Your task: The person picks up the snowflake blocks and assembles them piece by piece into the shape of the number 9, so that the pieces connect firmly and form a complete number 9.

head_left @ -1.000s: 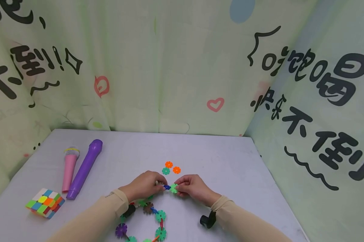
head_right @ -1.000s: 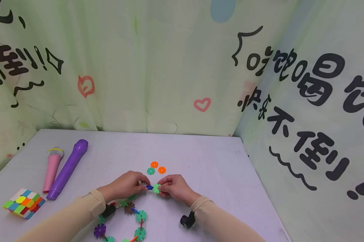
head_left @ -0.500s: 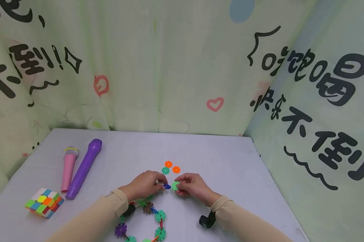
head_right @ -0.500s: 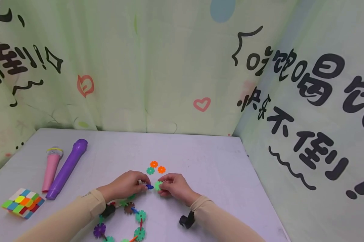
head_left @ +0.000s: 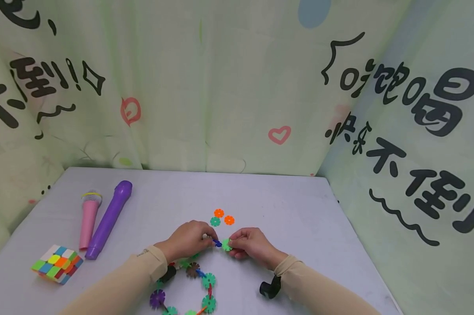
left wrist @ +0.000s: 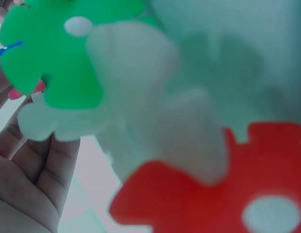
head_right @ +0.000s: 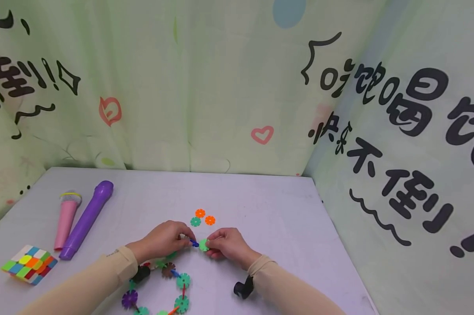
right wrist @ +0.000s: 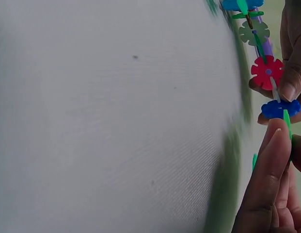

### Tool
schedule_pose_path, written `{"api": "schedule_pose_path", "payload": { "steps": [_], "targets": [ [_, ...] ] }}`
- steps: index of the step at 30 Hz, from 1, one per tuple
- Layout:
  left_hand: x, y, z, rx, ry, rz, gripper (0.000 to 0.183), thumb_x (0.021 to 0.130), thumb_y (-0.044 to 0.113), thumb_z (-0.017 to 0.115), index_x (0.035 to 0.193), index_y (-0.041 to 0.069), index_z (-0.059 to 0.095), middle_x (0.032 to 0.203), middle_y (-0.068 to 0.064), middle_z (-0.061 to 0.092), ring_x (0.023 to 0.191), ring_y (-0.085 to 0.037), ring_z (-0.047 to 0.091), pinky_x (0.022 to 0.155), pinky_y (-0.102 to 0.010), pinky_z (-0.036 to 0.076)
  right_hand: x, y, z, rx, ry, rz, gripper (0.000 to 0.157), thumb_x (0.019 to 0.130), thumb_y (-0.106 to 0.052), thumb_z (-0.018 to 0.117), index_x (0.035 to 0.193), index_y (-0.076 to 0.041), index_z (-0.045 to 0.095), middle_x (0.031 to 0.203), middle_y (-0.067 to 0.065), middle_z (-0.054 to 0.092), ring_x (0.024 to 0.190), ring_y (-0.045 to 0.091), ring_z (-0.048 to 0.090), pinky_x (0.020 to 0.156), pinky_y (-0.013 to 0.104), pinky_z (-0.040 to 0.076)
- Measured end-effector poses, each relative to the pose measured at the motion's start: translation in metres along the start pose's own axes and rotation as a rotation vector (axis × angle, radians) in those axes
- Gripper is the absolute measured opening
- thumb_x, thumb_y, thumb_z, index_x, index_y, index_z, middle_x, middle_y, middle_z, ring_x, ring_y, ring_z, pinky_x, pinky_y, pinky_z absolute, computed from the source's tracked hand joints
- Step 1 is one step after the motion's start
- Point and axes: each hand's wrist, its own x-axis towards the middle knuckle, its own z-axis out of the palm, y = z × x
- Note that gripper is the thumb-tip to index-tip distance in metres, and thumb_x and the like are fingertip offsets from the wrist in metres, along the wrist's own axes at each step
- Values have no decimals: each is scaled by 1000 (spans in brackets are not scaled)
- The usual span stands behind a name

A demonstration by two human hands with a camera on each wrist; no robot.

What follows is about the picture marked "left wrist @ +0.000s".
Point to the person's left hand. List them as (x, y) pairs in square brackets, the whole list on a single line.
[(24, 184)]

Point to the person's left fingers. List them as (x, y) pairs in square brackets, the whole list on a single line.
[(53, 157)]

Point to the white flower-shaped plastic disc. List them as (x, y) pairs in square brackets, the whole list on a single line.
[(150, 97), (65, 123)]

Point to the green flower-shaped plastic disc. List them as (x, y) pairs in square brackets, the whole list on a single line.
[(58, 55)]

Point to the blue plastic piece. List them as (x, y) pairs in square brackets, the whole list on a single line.
[(9, 47)]

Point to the red flower-shaped plastic disc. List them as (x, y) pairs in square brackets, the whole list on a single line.
[(189, 201)]

